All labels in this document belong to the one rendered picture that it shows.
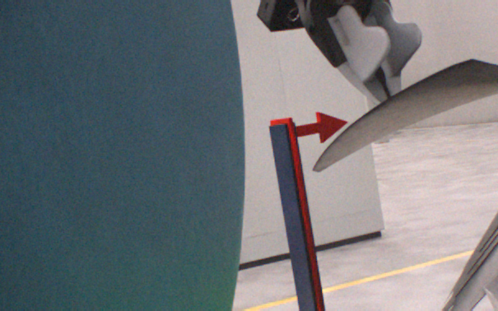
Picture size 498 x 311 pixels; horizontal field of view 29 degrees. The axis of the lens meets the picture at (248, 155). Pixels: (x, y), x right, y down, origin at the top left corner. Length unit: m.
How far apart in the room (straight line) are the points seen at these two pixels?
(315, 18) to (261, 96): 6.37
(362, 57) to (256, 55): 6.39
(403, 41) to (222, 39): 0.65
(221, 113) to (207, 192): 0.01
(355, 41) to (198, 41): 0.65
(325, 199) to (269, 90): 0.95
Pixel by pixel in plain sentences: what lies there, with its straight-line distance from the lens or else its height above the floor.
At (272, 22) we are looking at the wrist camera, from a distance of 0.88.
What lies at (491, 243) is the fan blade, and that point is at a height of 1.01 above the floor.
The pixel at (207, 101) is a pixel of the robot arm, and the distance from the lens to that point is 0.15.
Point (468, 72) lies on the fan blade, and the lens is 0.74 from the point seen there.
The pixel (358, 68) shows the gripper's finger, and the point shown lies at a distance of 0.80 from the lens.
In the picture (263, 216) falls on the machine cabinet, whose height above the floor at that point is 0.36.
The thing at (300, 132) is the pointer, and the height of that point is 1.18.
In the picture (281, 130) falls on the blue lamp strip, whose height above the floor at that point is 1.18.
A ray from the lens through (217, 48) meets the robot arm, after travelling 0.16.
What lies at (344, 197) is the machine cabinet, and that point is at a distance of 7.46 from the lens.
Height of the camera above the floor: 1.21
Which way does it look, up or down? 3 degrees down
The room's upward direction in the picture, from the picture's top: 9 degrees counter-clockwise
